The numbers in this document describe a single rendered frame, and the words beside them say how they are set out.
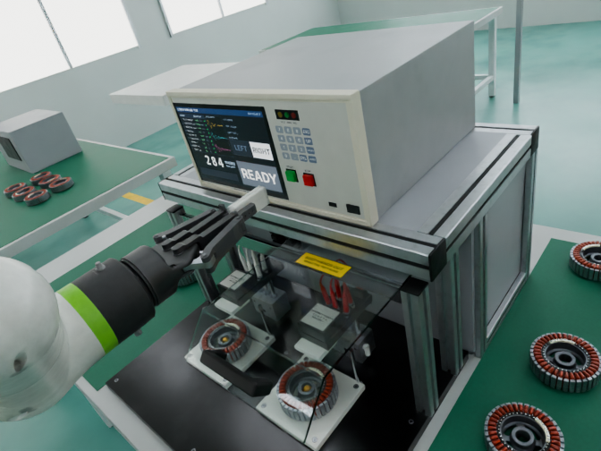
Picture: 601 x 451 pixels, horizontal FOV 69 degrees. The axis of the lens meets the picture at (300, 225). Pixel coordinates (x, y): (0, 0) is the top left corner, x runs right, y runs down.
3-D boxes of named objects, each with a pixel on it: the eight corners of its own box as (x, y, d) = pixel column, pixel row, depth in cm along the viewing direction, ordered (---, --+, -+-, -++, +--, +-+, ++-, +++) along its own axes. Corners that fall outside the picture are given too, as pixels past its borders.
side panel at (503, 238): (481, 359, 86) (479, 221, 69) (466, 353, 88) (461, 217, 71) (529, 275, 102) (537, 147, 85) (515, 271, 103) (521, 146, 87)
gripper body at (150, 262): (131, 297, 60) (184, 259, 65) (165, 318, 54) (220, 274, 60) (106, 253, 56) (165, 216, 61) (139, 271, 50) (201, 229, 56)
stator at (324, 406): (313, 434, 76) (309, 421, 74) (269, 404, 84) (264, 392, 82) (351, 387, 83) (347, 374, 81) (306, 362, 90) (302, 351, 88)
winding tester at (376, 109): (371, 228, 66) (350, 95, 56) (200, 185, 94) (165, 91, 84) (477, 126, 88) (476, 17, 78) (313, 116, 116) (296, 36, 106)
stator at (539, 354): (609, 396, 74) (612, 382, 72) (535, 391, 77) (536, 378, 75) (590, 345, 83) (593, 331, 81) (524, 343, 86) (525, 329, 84)
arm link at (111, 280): (88, 292, 46) (55, 268, 52) (134, 365, 52) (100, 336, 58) (137, 259, 49) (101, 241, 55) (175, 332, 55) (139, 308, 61)
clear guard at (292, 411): (303, 445, 51) (292, 413, 48) (186, 361, 67) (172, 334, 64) (433, 280, 70) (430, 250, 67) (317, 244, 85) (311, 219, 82)
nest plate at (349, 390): (317, 453, 75) (315, 448, 74) (258, 411, 84) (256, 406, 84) (365, 388, 83) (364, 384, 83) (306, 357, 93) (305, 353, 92)
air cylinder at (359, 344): (362, 364, 88) (358, 344, 85) (333, 349, 93) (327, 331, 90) (376, 346, 91) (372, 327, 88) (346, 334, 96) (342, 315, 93)
